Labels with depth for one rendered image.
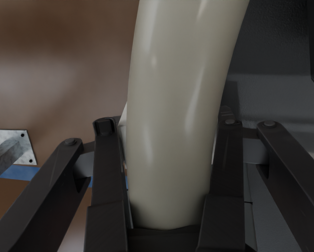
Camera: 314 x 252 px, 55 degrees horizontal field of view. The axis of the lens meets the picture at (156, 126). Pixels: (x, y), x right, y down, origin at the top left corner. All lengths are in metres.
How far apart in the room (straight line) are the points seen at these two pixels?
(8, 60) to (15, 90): 0.14
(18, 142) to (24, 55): 0.45
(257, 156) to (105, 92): 1.19
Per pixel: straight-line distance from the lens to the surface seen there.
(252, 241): 0.89
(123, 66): 1.26
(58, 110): 1.46
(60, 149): 0.16
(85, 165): 0.16
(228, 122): 0.16
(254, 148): 0.16
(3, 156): 1.58
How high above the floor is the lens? 1.16
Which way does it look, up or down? 61 degrees down
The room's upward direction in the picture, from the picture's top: 157 degrees counter-clockwise
